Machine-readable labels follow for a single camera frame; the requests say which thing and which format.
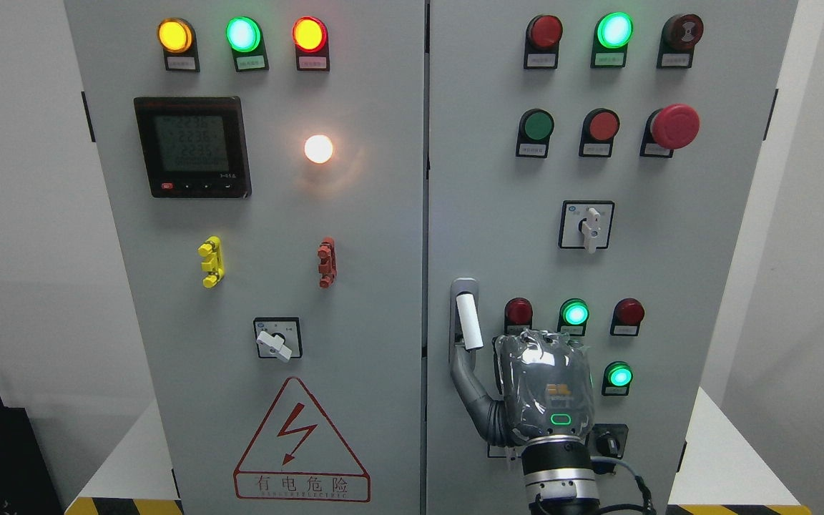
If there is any red emergency stop mushroom button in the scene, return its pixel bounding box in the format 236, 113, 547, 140
639, 102, 701, 159

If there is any yellow terminal clip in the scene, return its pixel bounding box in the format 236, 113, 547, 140
197, 235, 225, 289

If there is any silver door handle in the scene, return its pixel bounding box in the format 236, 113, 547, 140
448, 278, 484, 360

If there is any white glowing indicator lamp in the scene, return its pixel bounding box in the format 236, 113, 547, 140
303, 134, 335, 164

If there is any grey cabinet door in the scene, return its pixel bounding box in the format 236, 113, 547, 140
65, 1, 426, 514
425, 1, 798, 514

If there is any dark red indicator middle right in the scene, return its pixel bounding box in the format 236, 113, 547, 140
609, 298, 645, 337

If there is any lower white rotary switch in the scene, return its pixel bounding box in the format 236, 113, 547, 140
486, 444, 524, 471

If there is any green lit indicator top right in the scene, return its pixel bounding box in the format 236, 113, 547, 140
591, 11, 634, 69

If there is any black box with antenna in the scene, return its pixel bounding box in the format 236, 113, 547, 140
0, 395, 64, 514

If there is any black rotary knob switch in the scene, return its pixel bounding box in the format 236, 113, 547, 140
587, 423, 630, 459

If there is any red electric hazard warning sticker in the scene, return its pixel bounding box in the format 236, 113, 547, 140
232, 377, 371, 503

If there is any green lit button lower right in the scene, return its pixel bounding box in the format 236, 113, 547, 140
601, 360, 634, 397

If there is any green lit indicator middle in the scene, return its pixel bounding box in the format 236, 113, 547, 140
558, 298, 589, 337

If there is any green lit indicator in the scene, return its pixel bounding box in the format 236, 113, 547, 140
558, 298, 589, 337
591, 11, 634, 69

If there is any upper white rotary switch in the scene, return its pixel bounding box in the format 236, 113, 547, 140
558, 201, 615, 254

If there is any black digital power meter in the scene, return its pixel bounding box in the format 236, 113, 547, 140
134, 97, 252, 199

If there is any dark red buzzer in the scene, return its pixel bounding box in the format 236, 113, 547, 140
657, 13, 704, 69

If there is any dark red indicator top right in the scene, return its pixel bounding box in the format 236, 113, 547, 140
523, 14, 563, 69

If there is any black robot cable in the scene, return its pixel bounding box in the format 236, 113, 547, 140
530, 458, 659, 515

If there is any red push button upper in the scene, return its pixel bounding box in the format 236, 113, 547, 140
579, 108, 620, 159

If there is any green indicator light top left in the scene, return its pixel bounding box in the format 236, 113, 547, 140
225, 16, 269, 72

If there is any red terminal clip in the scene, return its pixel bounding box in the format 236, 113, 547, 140
317, 237, 338, 289

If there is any green push button upper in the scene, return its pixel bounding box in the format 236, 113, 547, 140
516, 108, 554, 159

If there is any yellow indicator light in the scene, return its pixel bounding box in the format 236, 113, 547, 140
157, 17, 200, 73

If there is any left door white rotary switch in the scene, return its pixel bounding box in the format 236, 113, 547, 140
252, 317, 303, 363

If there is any red lit indicator light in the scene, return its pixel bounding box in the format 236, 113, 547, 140
292, 16, 330, 72

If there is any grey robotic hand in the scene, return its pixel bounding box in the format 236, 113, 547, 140
449, 329, 595, 447

